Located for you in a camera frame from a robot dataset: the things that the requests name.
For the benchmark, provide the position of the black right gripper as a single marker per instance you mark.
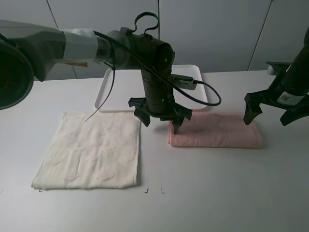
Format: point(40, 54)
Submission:
point(289, 90)

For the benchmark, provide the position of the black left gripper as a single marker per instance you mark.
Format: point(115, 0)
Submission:
point(165, 110)

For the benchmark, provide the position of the pink towel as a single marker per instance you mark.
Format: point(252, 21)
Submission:
point(215, 129)

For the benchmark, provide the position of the cream white towel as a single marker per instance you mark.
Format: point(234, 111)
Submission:
point(90, 153)

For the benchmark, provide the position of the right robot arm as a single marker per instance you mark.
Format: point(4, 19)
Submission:
point(302, 57)

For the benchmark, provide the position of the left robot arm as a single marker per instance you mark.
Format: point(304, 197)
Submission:
point(29, 52)

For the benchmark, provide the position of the white rectangular plastic tray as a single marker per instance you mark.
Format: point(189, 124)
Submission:
point(128, 84)

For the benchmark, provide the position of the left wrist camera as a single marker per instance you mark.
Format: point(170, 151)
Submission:
point(183, 82)

